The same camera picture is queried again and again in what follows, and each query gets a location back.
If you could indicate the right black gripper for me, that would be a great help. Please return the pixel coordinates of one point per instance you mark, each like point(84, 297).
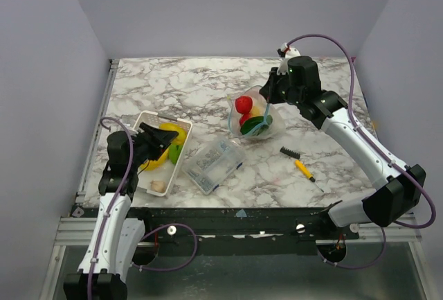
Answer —
point(271, 86)

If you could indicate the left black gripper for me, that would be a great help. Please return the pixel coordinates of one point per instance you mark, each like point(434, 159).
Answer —
point(160, 139)

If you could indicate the yellow star fruit slice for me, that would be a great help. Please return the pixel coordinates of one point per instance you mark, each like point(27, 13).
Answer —
point(182, 134)

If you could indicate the yellow lemon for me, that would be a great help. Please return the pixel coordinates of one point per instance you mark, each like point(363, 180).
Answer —
point(256, 111)

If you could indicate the clear zip top bag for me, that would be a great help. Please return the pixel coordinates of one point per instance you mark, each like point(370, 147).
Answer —
point(277, 127)

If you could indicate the red strawberry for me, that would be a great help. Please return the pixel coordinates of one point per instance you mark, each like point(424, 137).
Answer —
point(243, 104)

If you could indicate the green leafy vegetable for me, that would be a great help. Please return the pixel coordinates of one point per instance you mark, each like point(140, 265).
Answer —
point(256, 125)

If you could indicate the red yellow apple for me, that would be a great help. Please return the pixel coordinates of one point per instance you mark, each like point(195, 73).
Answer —
point(244, 118)

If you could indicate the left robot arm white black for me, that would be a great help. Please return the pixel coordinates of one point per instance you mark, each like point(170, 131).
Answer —
point(103, 271)

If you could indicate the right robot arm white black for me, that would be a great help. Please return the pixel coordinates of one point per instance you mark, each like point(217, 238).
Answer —
point(395, 183)

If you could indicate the green kiwi slice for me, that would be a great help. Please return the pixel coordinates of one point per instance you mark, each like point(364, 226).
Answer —
point(174, 152)

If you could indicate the yellow banana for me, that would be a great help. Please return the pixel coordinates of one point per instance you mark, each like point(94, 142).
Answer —
point(154, 164)

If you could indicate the white perforated plastic basket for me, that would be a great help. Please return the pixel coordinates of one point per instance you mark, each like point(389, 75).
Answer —
point(156, 177)

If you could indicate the white garlic bulb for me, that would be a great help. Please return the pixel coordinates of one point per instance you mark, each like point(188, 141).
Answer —
point(158, 186)

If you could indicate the clear plastic screw box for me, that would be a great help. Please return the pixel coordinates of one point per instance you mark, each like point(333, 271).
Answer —
point(214, 163)

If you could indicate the black bit holder strip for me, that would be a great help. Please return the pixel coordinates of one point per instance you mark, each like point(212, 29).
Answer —
point(290, 153)

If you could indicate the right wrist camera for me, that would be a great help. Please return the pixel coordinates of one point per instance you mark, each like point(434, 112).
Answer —
point(286, 53)

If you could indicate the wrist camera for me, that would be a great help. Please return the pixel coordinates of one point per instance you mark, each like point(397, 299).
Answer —
point(286, 53)
point(129, 121)

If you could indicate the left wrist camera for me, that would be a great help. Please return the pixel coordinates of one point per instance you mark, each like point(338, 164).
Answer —
point(129, 121)

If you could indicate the yellow handled screwdriver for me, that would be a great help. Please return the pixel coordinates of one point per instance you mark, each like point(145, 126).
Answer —
point(303, 169)

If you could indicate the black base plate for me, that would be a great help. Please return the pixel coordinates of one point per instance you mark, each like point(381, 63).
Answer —
point(244, 232)

